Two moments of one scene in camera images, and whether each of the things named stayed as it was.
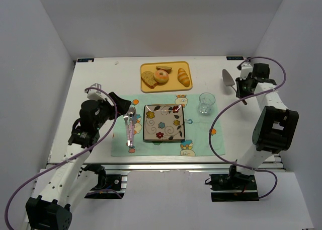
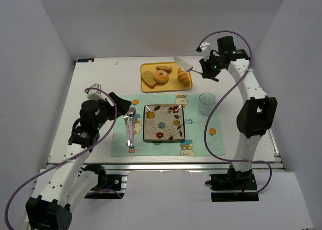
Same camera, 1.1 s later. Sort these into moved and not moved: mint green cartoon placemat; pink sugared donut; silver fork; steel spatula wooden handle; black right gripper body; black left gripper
Moved: steel spatula wooden handle; black right gripper body
Not moved: silver fork; pink sugared donut; mint green cartoon placemat; black left gripper
